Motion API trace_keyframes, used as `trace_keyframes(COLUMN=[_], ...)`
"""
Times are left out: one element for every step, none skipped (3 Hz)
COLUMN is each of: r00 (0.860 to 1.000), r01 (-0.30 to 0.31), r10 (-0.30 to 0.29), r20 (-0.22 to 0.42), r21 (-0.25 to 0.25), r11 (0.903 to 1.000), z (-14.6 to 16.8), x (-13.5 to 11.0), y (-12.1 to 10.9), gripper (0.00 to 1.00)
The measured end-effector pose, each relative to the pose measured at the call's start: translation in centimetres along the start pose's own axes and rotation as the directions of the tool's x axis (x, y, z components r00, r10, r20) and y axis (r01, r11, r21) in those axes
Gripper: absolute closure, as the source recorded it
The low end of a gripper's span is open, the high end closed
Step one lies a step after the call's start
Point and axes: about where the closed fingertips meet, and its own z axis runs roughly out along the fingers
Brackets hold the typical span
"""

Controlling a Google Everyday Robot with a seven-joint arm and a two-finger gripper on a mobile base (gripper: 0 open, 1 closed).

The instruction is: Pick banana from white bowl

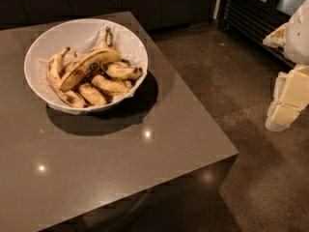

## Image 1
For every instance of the white round bowl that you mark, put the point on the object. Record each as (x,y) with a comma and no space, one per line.
(70,36)

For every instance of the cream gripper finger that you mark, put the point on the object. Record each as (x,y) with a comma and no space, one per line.
(277,37)
(290,97)

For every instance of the bottom short banana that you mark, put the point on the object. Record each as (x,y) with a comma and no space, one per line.
(91,94)

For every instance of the large top banana with sticker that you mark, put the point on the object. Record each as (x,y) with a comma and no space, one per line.
(85,65)

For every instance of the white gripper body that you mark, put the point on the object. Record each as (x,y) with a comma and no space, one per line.
(297,38)

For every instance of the upright banana at back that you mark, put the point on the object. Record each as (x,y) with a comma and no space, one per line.
(107,39)

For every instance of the small hidden banana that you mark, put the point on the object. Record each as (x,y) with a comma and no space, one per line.
(126,83)

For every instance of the dark cabinet fronts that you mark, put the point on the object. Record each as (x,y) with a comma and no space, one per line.
(152,14)

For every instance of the dark slatted radiator grille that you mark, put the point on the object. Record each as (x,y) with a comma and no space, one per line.
(258,18)

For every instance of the left curved spotted banana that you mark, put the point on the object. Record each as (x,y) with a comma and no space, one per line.
(54,66)

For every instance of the right banana with dark tip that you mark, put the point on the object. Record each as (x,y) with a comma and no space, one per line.
(123,73)

